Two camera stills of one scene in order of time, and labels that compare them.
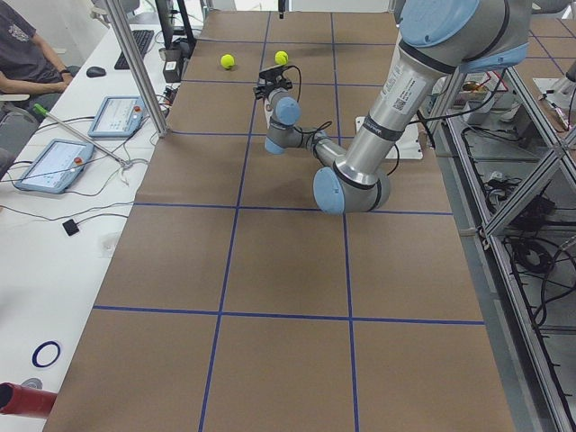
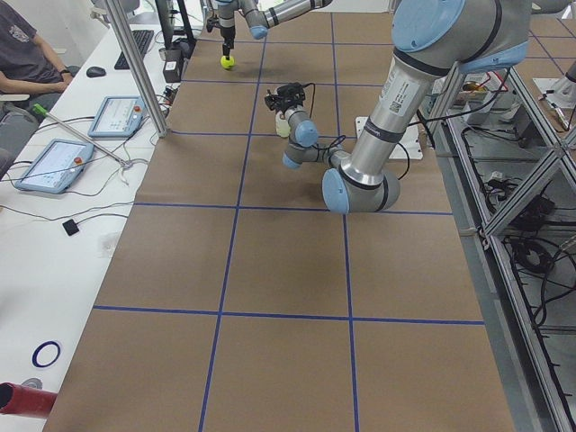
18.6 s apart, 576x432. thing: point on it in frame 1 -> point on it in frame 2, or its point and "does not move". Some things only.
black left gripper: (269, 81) -> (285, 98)
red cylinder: (15, 399) does not move
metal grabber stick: (37, 107) does not move
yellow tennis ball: (227, 61) does not move
